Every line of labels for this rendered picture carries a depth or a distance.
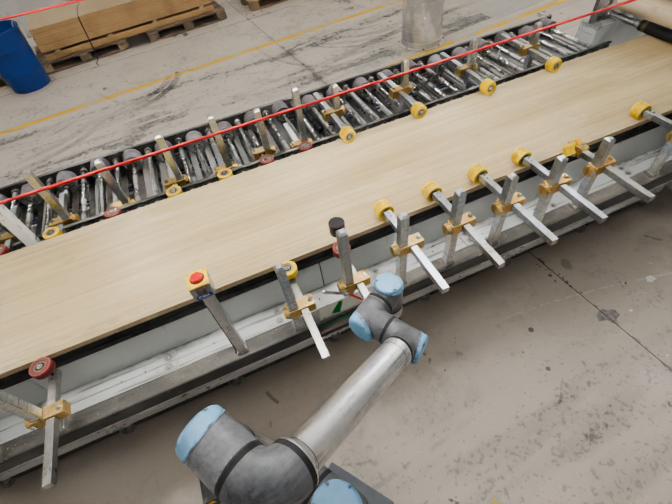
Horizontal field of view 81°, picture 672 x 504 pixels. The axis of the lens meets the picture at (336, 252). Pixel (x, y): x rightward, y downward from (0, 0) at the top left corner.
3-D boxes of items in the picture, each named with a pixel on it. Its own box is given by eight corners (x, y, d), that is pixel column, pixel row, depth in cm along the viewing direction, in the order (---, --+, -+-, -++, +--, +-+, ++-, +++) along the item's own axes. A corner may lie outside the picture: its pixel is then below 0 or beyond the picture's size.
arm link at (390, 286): (366, 285, 121) (383, 264, 126) (368, 308, 130) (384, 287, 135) (392, 299, 117) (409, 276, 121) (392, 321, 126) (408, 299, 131)
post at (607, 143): (575, 217, 202) (617, 138, 166) (569, 219, 202) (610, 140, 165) (570, 213, 205) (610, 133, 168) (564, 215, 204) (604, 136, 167)
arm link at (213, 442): (306, 514, 127) (202, 513, 66) (267, 478, 135) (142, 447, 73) (333, 470, 133) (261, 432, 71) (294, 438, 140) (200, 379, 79)
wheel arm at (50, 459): (59, 484, 131) (50, 482, 128) (48, 489, 131) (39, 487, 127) (63, 371, 158) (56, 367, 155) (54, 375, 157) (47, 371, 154)
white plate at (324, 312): (373, 298, 176) (373, 286, 168) (320, 321, 171) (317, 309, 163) (373, 297, 176) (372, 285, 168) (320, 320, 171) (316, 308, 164)
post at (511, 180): (494, 251, 193) (520, 175, 156) (488, 254, 192) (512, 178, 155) (490, 246, 195) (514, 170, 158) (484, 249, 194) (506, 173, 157)
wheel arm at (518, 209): (556, 243, 157) (559, 237, 154) (549, 246, 156) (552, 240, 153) (479, 173, 187) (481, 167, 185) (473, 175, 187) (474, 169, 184)
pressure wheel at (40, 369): (43, 382, 155) (22, 371, 146) (59, 365, 160) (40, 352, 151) (56, 390, 153) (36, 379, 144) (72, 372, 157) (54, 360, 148)
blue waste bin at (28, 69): (57, 86, 512) (17, 26, 456) (10, 101, 498) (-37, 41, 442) (54, 70, 547) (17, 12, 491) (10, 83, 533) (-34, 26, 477)
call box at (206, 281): (217, 295, 131) (209, 282, 125) (196, 303, 130) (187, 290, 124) (213, 280, 135) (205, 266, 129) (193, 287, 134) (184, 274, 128)
